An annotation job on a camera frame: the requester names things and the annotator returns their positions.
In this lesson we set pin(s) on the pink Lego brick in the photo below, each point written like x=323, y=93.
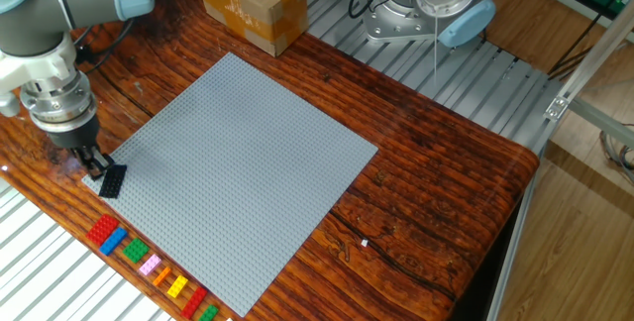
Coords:
x=150, y=264

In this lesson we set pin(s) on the grey aluminium frame beam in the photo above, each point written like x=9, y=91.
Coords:
x=604, y=120

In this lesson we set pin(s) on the yellow Lego brick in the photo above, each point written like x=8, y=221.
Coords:
x=177, y=286

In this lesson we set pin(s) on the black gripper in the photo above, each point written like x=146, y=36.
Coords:
x=74, y=138

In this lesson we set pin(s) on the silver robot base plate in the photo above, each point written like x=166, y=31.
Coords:
x=396, y=26

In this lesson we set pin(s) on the blue Lego plate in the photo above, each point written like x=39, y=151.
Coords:
x=113, y=241

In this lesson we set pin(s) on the taped cardboard box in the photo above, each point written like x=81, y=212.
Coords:
x=252, y=9

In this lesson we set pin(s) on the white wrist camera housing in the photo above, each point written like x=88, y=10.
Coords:
x=34, y=68

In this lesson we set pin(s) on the small green Lego brick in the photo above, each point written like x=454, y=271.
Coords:
x=208, y=313

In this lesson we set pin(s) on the silver corner bracket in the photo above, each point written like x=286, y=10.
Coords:
x=556, y=109

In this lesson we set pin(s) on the green square Lego plate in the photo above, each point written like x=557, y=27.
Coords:
x=136, y=250

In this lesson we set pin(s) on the thin orange Lego brick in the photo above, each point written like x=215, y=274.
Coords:
x=162, y=276

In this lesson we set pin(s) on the long red Lego plate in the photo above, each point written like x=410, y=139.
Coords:
x=194, y=302

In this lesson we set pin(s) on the wide red Lego plate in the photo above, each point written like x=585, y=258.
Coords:
x=102, y=229

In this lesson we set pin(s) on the slanted metal frame beam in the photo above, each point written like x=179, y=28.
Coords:
x=589, y=58

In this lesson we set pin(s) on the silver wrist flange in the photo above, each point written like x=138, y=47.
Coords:
x=62, y=108

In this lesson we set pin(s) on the black Lego plate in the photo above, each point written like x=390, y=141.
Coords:
x=113, y=184

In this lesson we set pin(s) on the grey Lego baseplate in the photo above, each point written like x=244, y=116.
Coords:
x=233, y=187

